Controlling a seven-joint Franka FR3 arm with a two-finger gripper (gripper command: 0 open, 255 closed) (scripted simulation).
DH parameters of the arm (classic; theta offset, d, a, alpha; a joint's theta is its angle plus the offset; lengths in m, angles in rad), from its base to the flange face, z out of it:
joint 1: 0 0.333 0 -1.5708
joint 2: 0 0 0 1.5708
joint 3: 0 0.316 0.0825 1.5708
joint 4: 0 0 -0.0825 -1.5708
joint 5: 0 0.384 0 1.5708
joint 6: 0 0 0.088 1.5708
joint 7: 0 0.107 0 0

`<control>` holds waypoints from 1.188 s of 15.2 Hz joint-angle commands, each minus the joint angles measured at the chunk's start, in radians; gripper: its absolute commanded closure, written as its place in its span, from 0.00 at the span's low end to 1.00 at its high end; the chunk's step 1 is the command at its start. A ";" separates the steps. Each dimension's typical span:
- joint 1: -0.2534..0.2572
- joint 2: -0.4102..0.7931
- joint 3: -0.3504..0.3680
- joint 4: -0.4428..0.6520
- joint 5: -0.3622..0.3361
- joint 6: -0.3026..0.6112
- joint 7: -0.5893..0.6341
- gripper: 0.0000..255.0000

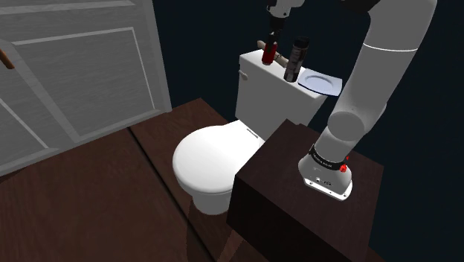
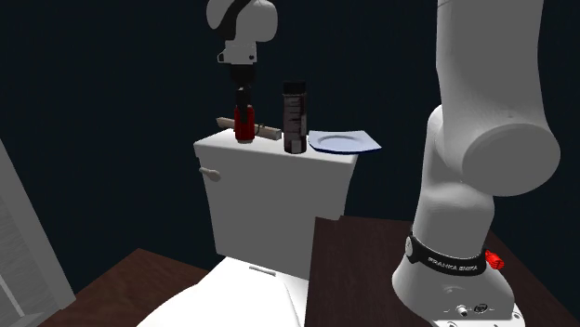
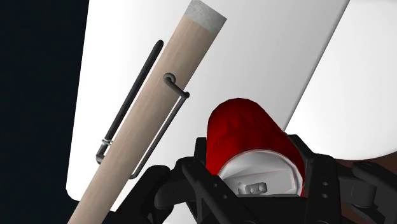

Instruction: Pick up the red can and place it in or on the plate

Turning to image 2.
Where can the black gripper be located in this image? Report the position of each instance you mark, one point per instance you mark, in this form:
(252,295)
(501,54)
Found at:
(242,73)

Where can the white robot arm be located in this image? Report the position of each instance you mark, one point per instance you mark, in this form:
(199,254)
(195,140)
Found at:
(480,90)

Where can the red bottle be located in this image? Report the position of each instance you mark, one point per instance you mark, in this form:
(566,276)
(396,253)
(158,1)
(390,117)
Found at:
(244,132)

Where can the beige rolled paper tube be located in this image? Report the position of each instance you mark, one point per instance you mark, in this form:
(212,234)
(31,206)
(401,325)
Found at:
(270,131)

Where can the tall dark cylindrical bottle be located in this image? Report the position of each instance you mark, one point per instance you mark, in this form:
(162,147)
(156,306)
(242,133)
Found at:
(295,118)

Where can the white toilet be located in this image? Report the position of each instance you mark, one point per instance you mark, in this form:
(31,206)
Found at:
(272,199)

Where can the pale blue square plate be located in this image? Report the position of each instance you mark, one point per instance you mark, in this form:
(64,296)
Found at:
(340,141)

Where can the dark brown robot stand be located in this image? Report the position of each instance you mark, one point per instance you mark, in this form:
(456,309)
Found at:
(353,271)

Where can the grey door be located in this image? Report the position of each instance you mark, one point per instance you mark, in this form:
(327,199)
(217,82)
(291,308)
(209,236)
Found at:
(22,253)

